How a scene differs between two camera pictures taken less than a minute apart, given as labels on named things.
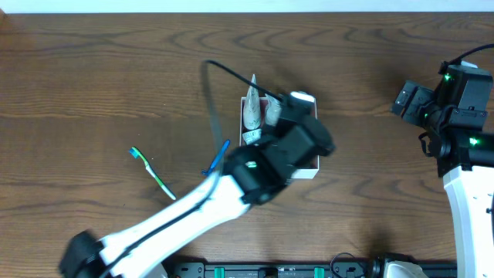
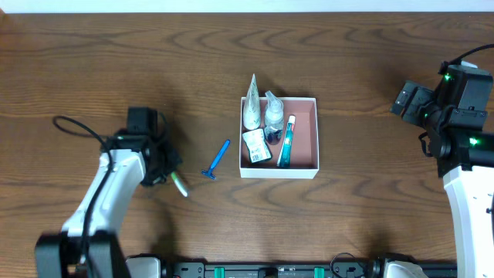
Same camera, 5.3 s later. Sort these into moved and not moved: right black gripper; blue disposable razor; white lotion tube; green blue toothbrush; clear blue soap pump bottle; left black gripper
Moved: left black gripper; green blue toothbrush
Not moved: white lotion tube; clear blue soap pump bottle; blue disposable razor; right black gripper
